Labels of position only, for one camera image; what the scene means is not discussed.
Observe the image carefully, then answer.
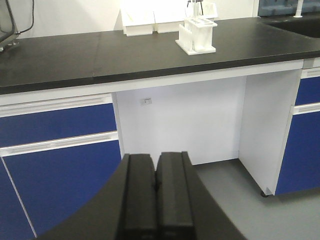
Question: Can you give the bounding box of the blue cabinet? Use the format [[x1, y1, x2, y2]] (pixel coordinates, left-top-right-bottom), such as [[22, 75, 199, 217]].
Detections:
[[275, 67, 320, 195], [0, 93, 121, 240]]

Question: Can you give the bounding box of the white storage bin left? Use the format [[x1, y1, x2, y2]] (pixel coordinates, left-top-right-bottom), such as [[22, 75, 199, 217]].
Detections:
[[120, 5, 155, 37]]

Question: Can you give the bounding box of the black cable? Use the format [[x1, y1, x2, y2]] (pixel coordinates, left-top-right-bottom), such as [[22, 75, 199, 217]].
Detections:
[[14, 0, 35, 35]]

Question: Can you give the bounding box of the white storage bin right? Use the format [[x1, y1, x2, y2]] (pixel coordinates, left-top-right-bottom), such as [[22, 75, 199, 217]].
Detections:
[[153, 0, 218, 33]]

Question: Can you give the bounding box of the blue cabinet right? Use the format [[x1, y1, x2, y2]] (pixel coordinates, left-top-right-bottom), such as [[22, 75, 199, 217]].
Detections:
[[275, 67, 320, 195]]

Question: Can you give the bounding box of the steel glovebox enclosure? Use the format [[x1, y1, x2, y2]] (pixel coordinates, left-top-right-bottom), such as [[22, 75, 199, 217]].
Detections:
[[0, 0, 18, 52]]

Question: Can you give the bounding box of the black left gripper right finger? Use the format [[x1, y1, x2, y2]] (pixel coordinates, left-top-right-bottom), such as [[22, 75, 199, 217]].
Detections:
[[156, 151, 245, 240]]

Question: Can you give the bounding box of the white faucet base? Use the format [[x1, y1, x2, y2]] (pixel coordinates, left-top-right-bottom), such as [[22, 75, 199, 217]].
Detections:
[[293, 0, 304, 18]]

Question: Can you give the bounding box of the blue cabinet left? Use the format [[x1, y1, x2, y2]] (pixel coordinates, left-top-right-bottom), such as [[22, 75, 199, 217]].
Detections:
[[0, 93, 121, 240]]

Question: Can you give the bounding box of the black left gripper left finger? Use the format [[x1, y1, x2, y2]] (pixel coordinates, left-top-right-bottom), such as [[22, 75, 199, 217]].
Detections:
[[39, 154, 157, 240]]

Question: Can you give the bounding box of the white storage bin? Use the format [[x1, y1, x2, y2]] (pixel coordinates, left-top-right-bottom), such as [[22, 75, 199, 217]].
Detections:
[[153, 0, 218, 33], [120, 5, 155, 37]]

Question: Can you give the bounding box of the black wire tripod stand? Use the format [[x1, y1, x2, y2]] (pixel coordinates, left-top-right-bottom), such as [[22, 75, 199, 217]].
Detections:
[[186, 0, 204, 17]]

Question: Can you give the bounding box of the white test tube rack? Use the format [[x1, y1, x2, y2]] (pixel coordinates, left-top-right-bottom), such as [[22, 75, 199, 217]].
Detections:
[[175, 17, 218, 56]]

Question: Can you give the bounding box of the black lab sink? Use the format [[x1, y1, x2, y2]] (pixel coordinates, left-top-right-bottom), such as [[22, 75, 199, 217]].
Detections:
[[266, 18, 320, 39]]

